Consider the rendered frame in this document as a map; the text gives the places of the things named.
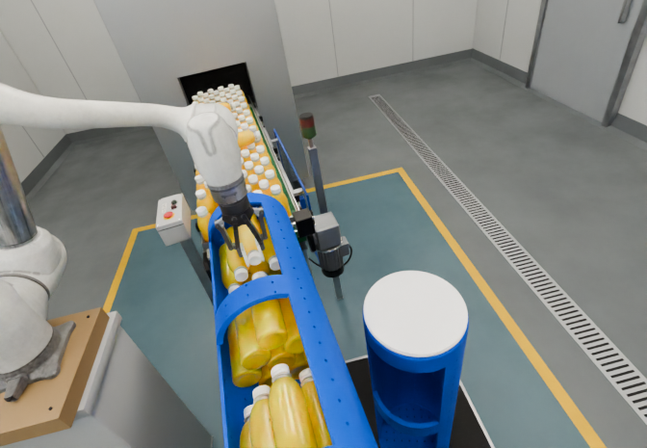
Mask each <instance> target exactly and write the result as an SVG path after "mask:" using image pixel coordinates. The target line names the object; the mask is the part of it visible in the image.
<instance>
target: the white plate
mask: <svg viewBox="0 0 647 448"><path fill-rule="evenodd" d="M363 310H364V318H365V322H366V325H367V327H368V329H369V331H370V333H371V334H372V336H373V337H374V338H375V339H376V340H377V341H378V342H379V343H380V344H381V345H383V346H384V347H386V348H387V349H389V350H391V351H393V352H395V353H397V354H400V355H403V356H412V357H429V356H437V355H440V354H443V353H445V352H446V351H448V350H449V349H451V348H452V347H454V346H455V345H456V344H457V343H458V342H459V341H460V339H461V338H462V336H463V335H464V333H465V330H466V328H467V323H468V311H467V307H466V304H465V302H464V300H463V299H462V297H461V295H460V294H459V293H458V291H457V290H456V289H455V288H454V287H453V286H452V285H450V284H449V283H448V282H446V281H445V280H444V279H443V278H441V277H438V276H435V275H433V274H429V273H425V272H419V271H402V272H397V273H393V274H391V275H389V276H386V277H384V278H382V279H380V280H379V281H378V282H377V283H376V284H374V286H373V287H372V288H371V289H370V291H369V292H368V294H367V296H366V299H365V302H364V309H363Z"/></svg>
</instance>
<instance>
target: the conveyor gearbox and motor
mask: <svg viewBox="0 0 647 448"><path fill-rule="evenodd" d="M314 218H315V219H314V220H315V224H316V226H315V231H316V233H315V234H313V237H314V242H315V246H316V251H317V252H318V256H319V260H320V264H321V265H319V264H317V263H316V262H314V261H313V260H312V259H311V258H308V259H309V260H310V261H312V262H313V263H314V264H316V265H317V266H319V267H321V268H322V272H323V274H324V275H325V276H326V277H338V276H339V275H341V274H342V273H343V271H344V266H345V265H346V264H347V263H348V262H349V260H350V258H351V255H352V248H351V246H350V245H349V242H348V241H347V239H346V237H345V236H343V237H342V236H341V231H340V225H339V224H338V223H337V221H336V219H335V217H334V215H333V213H332V212H327V213H324V214H321V215H319V216H315V217H314ZM349 249H350V252H349ZM349 254H350V256H349V259H348V260H347V262H346V263H343V262H344V261H343V256H346V255H349Z"/></svg>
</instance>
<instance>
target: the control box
mask: <svg viewBox="0 0 647 448"><path fill-rule="evenodd" d="M174 199H175V200H176V201H177V202H176V203H174V204H175V205H176V208H174V209H171V208H170V207H171V206H172V204H171V201H172V200H174ZM164 205H165V207H164ZM163 207H164V208H163ZM165 208H166V209H165ZM163 209H164V210H163ZM169 211H171V212H172V213H173V214H172V216H171V217H169V218H164V214H165V213H167V212H169ZM156 229H157V231H158V233H159V234H160V236H161V238H162V240H163V241H164V243H165V245H166V246H169V245H173V244H176V243H179V242H182V241H186V240H189V239H191V210H190V207H189V205H188V203H187V201H186V200H185V198H184V196H183V194H182V193H181V194H178V195H174V196H171V197H167V198H161V199H159V202H158V211H157V219H156Z"/></svg>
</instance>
